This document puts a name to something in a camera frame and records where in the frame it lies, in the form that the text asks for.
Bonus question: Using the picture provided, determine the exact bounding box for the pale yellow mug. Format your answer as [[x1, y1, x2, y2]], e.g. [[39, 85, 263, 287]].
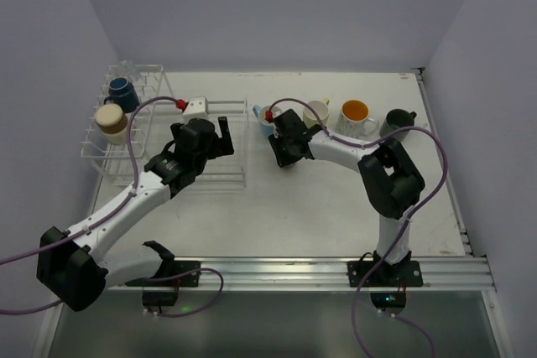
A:
[[302, 98, 330, 128]]

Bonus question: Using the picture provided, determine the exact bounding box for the light blue mug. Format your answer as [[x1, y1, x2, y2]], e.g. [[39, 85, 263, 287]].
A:
[[252, 105, 276, 139]]

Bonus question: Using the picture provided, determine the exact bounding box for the white patterned orange-inside mug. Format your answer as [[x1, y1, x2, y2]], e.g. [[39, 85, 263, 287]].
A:
[[335, 100, 379, 138]]

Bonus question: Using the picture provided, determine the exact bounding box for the dark teal wave mug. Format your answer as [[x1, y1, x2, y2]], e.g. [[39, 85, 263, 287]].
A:
[[379, 109, 417, 137]]

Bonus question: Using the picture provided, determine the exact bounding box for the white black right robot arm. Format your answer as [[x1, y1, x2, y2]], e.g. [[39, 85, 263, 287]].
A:
[[265, 110, 425, 266]]

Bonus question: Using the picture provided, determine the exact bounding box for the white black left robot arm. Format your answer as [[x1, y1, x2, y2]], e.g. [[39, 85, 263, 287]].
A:
[[36, 117, 234, 312]]

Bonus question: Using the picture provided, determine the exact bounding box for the cream brown mug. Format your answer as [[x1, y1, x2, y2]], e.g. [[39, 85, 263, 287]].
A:
[[94, 103, 128, 145]]

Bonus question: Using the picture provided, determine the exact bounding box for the dark blue mug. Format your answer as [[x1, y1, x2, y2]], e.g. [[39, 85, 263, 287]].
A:
[[103, 77, 140, 113]]

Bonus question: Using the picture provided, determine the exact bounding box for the clear glass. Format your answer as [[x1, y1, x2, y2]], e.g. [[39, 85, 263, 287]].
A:
[[119, 60, 138, 80]]

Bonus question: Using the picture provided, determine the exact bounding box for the white wire dish rack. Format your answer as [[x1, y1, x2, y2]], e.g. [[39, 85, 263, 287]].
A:
[[144, 98, 248, 192]]

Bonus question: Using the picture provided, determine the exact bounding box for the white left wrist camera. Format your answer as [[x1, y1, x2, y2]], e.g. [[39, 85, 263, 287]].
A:
[[182, 96, 209, 124]]

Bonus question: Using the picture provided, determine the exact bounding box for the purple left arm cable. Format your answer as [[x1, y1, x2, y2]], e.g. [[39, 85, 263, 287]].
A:
[[0, 96, 188, 316]]

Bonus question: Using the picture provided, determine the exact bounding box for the white wire plate rack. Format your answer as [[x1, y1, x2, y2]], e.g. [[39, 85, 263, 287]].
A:
[[81, 60, 173, 185]]

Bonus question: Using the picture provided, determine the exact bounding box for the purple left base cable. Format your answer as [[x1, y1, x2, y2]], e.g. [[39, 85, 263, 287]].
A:
[[144, 267, 226, 318]]

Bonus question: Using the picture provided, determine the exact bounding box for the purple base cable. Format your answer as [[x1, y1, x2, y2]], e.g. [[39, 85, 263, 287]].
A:
[[350, 248, 437, 358], [144, 267, 226, 318]]

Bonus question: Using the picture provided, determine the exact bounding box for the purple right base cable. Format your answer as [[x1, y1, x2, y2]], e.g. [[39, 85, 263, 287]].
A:
[[350, 248, 437, 358]]

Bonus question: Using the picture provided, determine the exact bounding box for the aluminium mounting rail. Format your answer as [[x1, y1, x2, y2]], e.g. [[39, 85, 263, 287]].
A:
[[176, 257, 496, 292]]

